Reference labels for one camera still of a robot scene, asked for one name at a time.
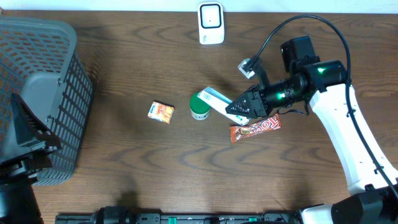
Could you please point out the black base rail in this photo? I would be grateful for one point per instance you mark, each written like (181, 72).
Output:
(120, 215)

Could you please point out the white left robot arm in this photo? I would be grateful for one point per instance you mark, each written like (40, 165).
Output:
(15, 193)

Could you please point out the green lidded jar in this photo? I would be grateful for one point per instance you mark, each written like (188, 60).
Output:
(199, 109)

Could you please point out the white green medicine box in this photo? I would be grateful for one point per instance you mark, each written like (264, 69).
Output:
(219, 102)

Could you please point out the orange chocolate bar wrapper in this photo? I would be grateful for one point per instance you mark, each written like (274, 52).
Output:
(240, 132)

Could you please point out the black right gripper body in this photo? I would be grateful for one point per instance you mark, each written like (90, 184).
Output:
(278, 94)

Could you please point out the grey plastic basket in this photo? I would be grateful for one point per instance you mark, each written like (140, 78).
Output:
(39, 62)

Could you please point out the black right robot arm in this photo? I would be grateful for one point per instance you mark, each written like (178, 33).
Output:
(370, 177)

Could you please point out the white barcode scanner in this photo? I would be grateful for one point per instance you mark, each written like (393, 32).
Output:
(210, 23)

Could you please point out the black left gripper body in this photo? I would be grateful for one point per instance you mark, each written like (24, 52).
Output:
(25, 168)

